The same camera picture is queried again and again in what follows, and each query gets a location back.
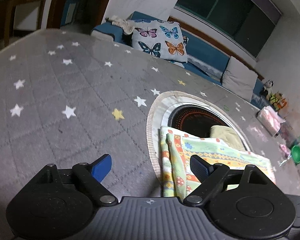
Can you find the butterfly print pillow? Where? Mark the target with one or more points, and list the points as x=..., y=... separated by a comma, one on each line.
x=162, y=39

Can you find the blue sofa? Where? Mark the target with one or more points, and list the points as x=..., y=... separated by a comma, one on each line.
x=203, y=59

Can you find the dark window with green frame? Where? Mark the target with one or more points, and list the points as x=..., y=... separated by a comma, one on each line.
x=247, y=22

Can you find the crumpled cream cloth on sofa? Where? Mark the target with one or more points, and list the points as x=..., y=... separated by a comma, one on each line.
x=125, y=25

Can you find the dark wooden side table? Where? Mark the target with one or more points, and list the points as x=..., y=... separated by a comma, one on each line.
x=20, y=10

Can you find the panda plush toy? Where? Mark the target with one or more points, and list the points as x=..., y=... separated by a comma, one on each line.
x=267, y=89

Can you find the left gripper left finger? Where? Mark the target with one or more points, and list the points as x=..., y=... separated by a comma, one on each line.
x=101, y=167

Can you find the green plastic bowl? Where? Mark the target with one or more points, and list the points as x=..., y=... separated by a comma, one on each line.
x=295, y=153

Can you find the round heater in table opening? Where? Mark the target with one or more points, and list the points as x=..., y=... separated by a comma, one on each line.
x=198, y=120

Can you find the plain grey cushion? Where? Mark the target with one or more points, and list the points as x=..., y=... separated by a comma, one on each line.
x=239, y=79

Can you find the pink hair scrunchie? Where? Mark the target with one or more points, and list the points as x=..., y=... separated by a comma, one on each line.
x=285, y=150

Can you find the pink tissue box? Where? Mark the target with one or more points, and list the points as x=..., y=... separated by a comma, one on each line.
x=270, y=119

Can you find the grey star pattern table cover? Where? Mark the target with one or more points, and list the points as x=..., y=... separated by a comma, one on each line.
x=67, y=98

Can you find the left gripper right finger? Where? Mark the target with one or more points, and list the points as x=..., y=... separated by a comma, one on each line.
x=200, y=168

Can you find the orange and green plush toys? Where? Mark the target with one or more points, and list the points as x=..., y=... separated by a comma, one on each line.
x=277, y=101

